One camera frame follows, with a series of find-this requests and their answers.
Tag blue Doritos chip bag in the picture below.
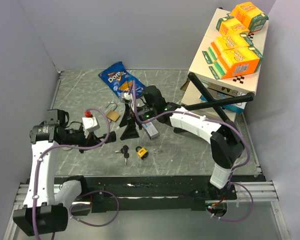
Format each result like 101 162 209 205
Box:
98 61 146 98

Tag brass padlock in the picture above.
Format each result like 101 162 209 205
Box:
105 101 121 122

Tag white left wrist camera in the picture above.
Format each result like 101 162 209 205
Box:
82 110 100 133

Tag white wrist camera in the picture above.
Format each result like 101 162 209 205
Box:
120 92 134 104
82 110 100 133

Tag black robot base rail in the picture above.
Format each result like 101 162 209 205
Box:
52 174 238 213

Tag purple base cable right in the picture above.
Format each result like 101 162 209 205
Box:
209 182 255 222

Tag black headed keys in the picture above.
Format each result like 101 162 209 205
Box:
115 145 130 166

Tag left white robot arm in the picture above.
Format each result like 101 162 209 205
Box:
13 109 117 239

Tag white shelf with black frame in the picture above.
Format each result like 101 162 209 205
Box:
181 8 269 121

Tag orange sponge pack front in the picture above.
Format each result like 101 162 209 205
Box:
209 46 264 80

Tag white mesh scrubbing pad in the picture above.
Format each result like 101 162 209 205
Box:
61 147 73 151

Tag blue box under shelf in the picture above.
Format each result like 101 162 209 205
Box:
211 95 250 114

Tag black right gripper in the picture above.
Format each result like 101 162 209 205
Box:
119 103 156 142

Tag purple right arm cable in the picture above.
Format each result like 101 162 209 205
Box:
129 79 251 191

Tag orange sponge pack top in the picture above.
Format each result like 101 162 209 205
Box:
229 1 269 33

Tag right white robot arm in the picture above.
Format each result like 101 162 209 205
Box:
119 85 247 199

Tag purple white toothpaste box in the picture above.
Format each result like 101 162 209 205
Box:
141 122 159 140

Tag orange sponge pack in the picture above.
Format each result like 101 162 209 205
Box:
216 16 250 36
229 1 269 33
209 46 264 80

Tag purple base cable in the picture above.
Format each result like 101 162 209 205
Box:
209 182 255 222
69 190 120 228

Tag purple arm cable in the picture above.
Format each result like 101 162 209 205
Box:
31 107 111 240
129 79 251 191

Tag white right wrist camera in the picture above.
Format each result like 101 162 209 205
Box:
120 92 134 104

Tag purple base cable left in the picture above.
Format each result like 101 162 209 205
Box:
69 190 120 228

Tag yellow padlock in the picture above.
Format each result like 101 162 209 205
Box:
135 146 149 160

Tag black padlock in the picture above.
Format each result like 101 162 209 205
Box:
106 131 117 144

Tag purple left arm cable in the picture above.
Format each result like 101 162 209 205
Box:
31 107 111 240

